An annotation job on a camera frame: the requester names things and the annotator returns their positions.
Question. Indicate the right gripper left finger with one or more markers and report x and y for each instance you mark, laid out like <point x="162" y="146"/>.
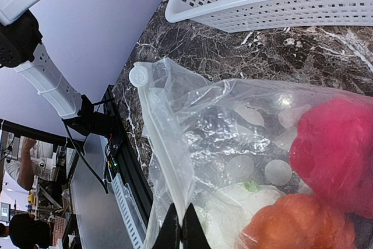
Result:
<point x="169" y="236"/>

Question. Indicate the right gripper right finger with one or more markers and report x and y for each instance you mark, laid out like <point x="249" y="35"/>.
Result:
<point x="193" y="236"/>

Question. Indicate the white fake cauliflower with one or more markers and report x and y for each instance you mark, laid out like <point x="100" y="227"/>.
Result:
<point x="230" y="209"/>

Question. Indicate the clear zip top bag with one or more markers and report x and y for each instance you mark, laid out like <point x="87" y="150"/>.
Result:
<point x="205" y="136"/>

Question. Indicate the orange fake pumpkin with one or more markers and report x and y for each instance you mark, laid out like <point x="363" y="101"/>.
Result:
<point x="298" y="221"/>

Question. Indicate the red fake food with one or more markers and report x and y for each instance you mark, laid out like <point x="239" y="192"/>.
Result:
<point x="332" y="153"/>

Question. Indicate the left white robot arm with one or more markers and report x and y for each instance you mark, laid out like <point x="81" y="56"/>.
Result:
<point x="22" y="49"/>

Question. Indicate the person in background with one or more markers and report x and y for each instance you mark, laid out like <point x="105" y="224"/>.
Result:
<point x="31" y="162"/>

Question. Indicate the white slotted cable duct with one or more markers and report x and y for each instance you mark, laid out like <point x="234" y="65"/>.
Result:
<point x="129" y="211"/>

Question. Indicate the black front rail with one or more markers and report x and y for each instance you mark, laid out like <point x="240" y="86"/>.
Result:
<point x="126" y="158"/>

